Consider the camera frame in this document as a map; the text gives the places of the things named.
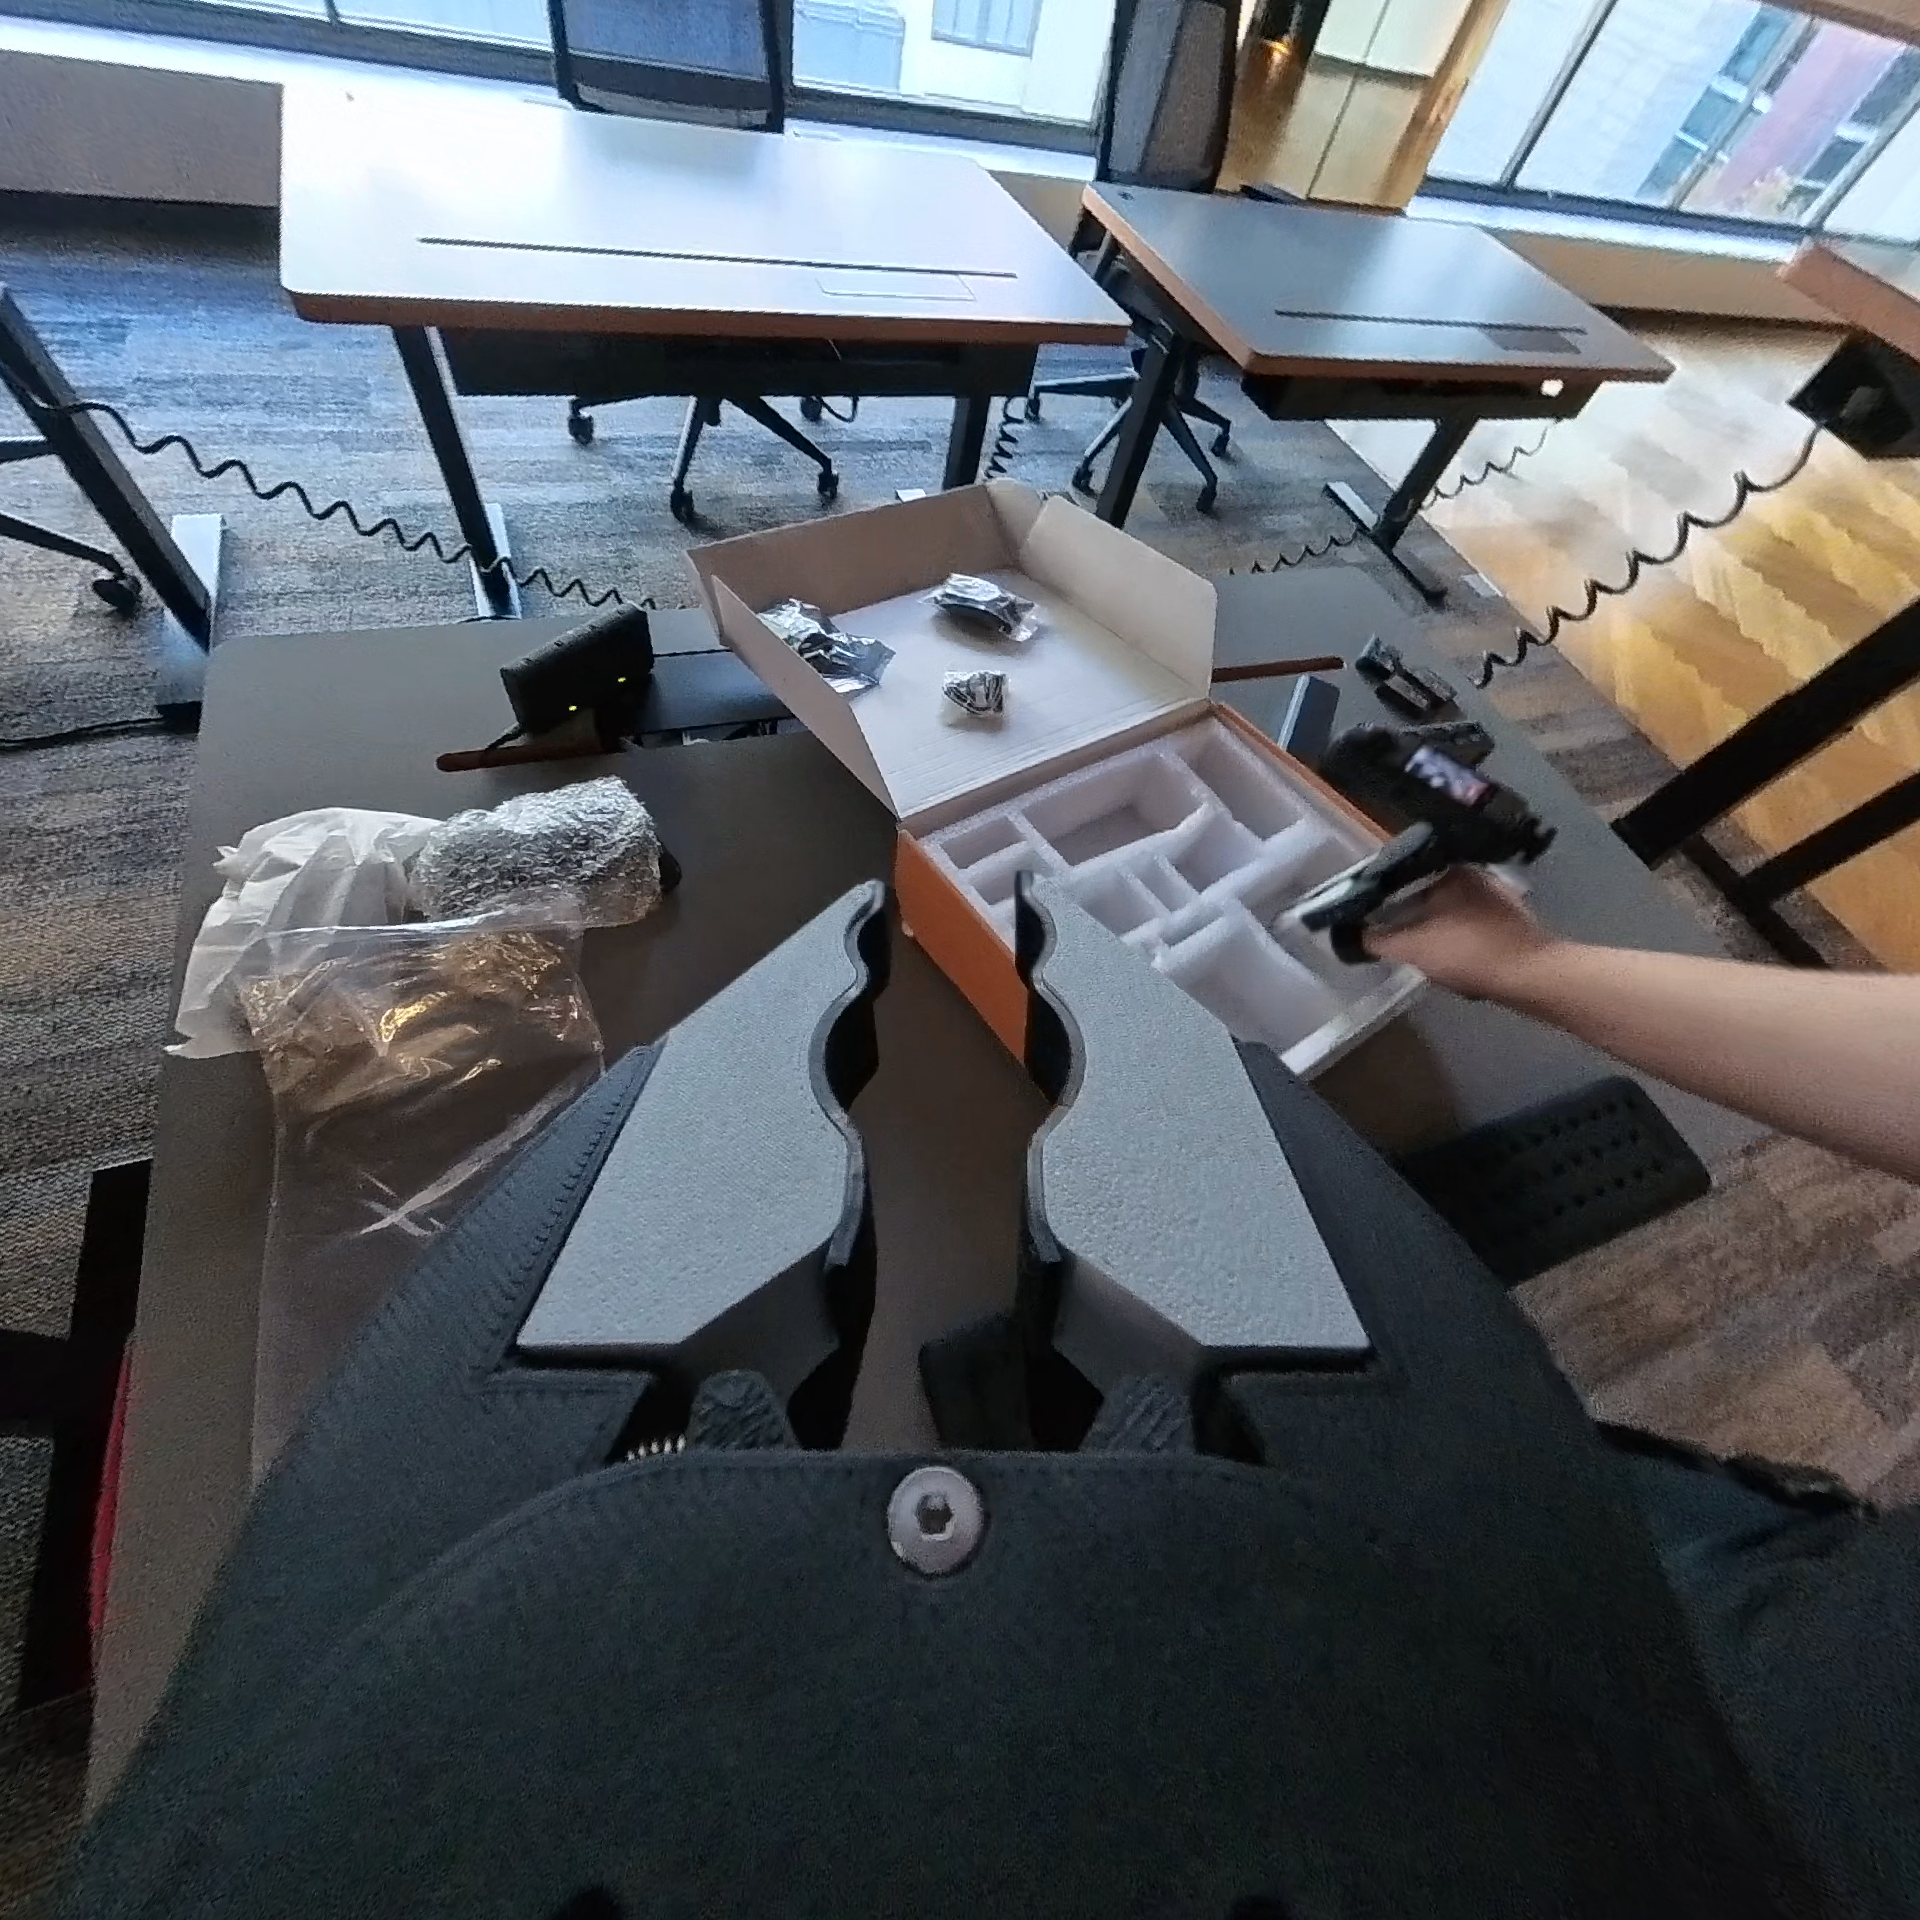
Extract black perforated chair seat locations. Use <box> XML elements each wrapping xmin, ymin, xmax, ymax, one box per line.
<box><xmin>1401</xmin><ymin>1074</ymin><xmax>1714</xmax><ymax>1288</ymax></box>

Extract black folding table leg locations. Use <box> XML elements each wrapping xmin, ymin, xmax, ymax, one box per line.
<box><xmin>0</xmin><ymin>282</ymin><xmax>226</xmax><ymax>707</ymax></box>

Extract black and red chair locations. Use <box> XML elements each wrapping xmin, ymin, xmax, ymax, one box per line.
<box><xmin>0</xmin><ymin>1154</ymin><xmax>153</xmax><ymax>1719</ymax></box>

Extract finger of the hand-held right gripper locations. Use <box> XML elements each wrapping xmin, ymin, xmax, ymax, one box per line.
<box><xmin>1290</xmin><ymin>836</ymin><xmax>1445</xmax><ymax>928</ymax></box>
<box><xmin>1310</xmin><ymin>872</ymin><xmax>1467</xmax><ymax>947</ymax></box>

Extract person's right hand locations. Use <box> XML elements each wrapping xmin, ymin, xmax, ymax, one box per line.
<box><xmin>1358</xmin><ymin>863</ymin><xmax>1567</xmax><ymax>995</ymax></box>

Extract person's black clothing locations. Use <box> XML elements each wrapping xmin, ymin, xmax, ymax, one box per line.
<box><xmin>1613</xmin><ymin>1424</ymin><xmax>1920</xmax><ymax>1920</ymax></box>

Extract orange box with foam insert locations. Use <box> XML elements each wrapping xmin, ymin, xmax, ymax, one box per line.
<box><xmin>688</xmin><ymin>480</ymin><xmax>1431</xmax><ymax>1087</ymax></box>

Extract black coiled cable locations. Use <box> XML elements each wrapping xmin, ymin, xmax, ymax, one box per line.
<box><xmin>1477</xmin><ymin>421</ymin><xmax>1854</xmax><ymax>688</ymax></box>
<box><xmin>67</xmin><ymin>394</ymin><xmax>663</xmax><ymax>616</ymax></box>

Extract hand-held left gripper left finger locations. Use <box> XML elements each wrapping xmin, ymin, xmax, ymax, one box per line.
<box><xmin>514</xmin><ymin>880</ymin><xmax>895</xmax><ymax>1373</ymax></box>

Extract small black blocks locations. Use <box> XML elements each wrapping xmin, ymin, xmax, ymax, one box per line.
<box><xmin>1353</xmin><ymin>635</ymin><xmax>1462</xmax><ymax>717</ymax></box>

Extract wooden edged background desk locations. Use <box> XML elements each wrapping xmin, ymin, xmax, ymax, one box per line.
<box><xmin>1077</xmin><ymin>180</ymin><xmax>1678</xmax><ymax>605</ymax></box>
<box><xmin>1613</xmin><ymin>231</ymin><xmax>1920</xmax><ymax>969</ymax></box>
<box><xmin>279</xmin><ymin>89</ymin><xmax>1136</xmax><ymax>619</ymax></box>

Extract black swivel office chair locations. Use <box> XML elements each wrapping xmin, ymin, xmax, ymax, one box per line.
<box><xmin>545</xmin><ymin>0</ymin><xmax>846</xmax><ymax>529</ymax></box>
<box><xmin>1031</xmin><ymin>0</ymin><xmax>1250</xmax><ymax>514</ymax></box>

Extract clear bag with dark contents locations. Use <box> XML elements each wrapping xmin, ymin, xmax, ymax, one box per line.
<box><xmin>239</xmin><ymin>887</ymin><xmax>606</xmax><ymax>1251</ymax></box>

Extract dark grey desk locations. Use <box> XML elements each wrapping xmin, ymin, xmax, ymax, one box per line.
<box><xmin>82</xmin><ymin>704</ymin><xmax>1760</xmax><ymax>1817</ymax></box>
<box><xmin>194</xmin><ymin>569</ymin><xmax>1450</xmax><ymax>752</ymax></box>

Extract person's right forearm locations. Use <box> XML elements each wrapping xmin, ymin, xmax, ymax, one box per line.
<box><xmin>1477</xmin><ymin>922</ymin><xmax>1920</xmax><ymax>1183</ymax></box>

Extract bubble wrapped bundle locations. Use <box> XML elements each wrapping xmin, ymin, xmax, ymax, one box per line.
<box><xmin>410</xmin><ymin>775</ymin><xmax>683</xmax><ymax>928</ymax></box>

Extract white plastic bag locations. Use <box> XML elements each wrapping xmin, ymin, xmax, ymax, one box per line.
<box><xmin>168</xmin><ymin>804</ymin><xmax>442</xmax><ymax>1058</ymax></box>

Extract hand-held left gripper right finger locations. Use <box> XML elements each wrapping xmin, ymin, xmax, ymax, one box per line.
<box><xmin>1016</xmin><ymin>872</ymin><xmax>1374</xmax><ymax>1378</ymax></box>

